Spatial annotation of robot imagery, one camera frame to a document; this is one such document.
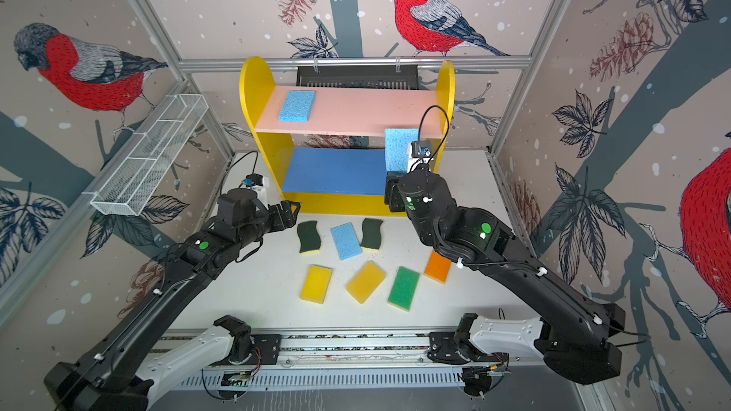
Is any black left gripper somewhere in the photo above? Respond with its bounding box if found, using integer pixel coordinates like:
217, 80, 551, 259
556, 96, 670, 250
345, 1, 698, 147
237, 198, 302, 249

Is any green yellow scouring sponge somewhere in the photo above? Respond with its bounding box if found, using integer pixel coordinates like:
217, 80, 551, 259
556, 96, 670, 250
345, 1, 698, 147
297, 221, 322, 255
360, 218, 383, 251

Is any light blue sponge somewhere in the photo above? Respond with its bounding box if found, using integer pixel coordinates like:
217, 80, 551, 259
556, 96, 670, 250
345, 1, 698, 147
385, 129, 418, 173
278, 91, 316, 123
330, 223, 363, 262

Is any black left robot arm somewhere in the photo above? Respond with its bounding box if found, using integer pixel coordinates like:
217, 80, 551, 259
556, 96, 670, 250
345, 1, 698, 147
44, 188, 301, 410

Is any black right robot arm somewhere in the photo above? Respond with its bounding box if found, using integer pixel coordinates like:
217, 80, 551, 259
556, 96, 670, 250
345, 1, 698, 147
385, 164, 626, 386

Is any yellow shelf unit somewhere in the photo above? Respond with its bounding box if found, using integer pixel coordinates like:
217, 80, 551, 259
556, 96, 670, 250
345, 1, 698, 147
239, 57, 456, 217

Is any yellow orange sponge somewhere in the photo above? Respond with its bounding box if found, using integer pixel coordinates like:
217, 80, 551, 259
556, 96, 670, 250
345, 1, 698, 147
346, 261, 386, 304

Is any black perforated metal tray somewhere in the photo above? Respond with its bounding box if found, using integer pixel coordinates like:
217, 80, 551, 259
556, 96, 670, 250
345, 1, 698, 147
296, 66, 420, 91

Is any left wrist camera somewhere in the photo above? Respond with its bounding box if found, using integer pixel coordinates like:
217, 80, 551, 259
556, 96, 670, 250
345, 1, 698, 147
241, 173, 270, 205

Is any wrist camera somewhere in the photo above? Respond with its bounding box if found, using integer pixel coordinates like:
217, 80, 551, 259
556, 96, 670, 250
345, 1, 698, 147
407, 140, 432, 172
241, 173, 270, 205

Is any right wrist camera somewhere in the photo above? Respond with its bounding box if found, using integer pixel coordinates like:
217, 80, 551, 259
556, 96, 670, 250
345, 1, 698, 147
407, 140, 432, 172

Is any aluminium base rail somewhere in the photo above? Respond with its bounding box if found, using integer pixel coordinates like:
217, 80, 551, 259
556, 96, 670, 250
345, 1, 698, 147
142, 327, 544, 372

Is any white wire basket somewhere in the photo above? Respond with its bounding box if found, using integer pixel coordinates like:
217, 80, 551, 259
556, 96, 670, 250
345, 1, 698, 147
91, 93, 209, 216

